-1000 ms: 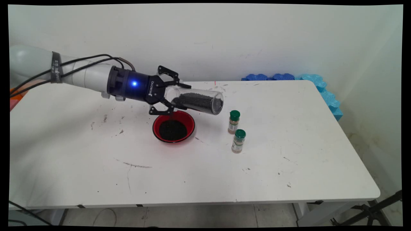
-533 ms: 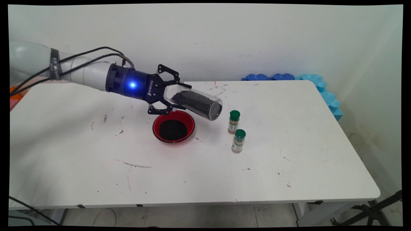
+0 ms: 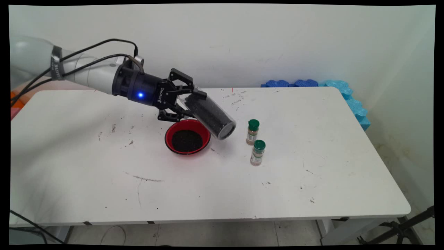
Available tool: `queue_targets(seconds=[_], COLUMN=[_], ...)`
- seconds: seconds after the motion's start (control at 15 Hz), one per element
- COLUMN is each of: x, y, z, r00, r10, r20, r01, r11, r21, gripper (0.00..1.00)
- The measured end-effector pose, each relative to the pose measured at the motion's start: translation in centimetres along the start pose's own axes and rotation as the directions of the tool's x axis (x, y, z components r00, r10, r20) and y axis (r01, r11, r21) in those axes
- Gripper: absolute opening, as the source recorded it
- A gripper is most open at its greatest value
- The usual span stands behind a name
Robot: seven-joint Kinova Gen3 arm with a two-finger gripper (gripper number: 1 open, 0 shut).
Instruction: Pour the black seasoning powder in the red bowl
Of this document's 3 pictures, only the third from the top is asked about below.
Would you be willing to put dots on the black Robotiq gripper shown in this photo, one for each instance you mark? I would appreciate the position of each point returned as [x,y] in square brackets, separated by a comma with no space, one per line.
[147,91]

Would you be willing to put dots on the clear jar with black granules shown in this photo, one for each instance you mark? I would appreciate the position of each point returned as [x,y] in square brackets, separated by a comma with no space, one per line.
[213,116]

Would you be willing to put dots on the black granules heap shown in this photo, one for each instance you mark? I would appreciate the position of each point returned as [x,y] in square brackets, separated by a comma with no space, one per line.
[187,140]

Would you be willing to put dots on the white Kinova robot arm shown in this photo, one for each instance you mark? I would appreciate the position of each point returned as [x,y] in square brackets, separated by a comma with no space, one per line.
[34,55]

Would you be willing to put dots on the red bowl with black rim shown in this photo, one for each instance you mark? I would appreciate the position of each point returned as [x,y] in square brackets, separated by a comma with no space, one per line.
[170,139]

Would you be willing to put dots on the green-capped spice bottle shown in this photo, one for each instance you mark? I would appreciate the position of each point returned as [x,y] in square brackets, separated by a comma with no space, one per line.
[257,152]
[253,130]

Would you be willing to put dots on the orange box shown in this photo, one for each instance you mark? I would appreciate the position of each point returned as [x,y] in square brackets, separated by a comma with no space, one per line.
[15,100]

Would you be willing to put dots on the pink box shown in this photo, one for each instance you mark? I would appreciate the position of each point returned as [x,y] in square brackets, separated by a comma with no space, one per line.
[14,114]

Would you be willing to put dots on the light blue foam mat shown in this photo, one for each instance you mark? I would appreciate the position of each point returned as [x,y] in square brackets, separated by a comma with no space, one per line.
[353,104]

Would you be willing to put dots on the black tripod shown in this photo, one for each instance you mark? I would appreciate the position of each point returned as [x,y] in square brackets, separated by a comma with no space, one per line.
[399,227]

